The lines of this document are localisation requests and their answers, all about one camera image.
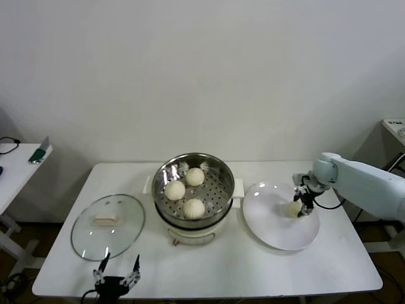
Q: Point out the white side table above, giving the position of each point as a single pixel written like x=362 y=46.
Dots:
x=19 y=164

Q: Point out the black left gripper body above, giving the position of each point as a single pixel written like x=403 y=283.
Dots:
x=110 y=285

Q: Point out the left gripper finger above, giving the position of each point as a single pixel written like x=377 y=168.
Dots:
x=134 y=277
x=99 y=275

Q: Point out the pale right robot arm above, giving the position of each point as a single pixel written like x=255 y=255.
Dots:
x=370 y=187

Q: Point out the white electric cooker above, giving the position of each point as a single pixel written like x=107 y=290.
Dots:
x=190 y=236

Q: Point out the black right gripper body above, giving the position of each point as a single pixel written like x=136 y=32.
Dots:
x=307 y=198

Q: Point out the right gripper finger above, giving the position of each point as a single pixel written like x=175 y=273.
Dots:
x=297 y=192
x=307 y=209

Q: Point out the white round plate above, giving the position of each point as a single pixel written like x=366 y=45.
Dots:
x=269 y=215

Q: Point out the white steamed baozi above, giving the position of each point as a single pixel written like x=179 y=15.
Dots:
x=175 y=191
x=194 y=208
x=194 y=176
x=291 y=209

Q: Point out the perforated steel steamer basket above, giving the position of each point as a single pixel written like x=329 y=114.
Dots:
x=218 y=196

